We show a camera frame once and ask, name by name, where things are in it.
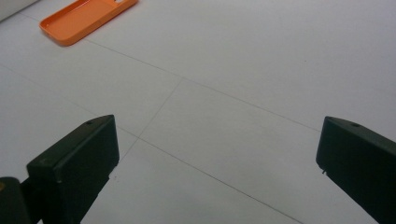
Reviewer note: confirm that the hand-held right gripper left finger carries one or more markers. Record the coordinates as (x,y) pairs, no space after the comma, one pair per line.
(77,161)

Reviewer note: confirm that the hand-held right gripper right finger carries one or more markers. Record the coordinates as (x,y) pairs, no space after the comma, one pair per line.
(361,155)

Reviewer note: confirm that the orange phone case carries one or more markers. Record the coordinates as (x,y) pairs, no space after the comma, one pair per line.
(84,20)

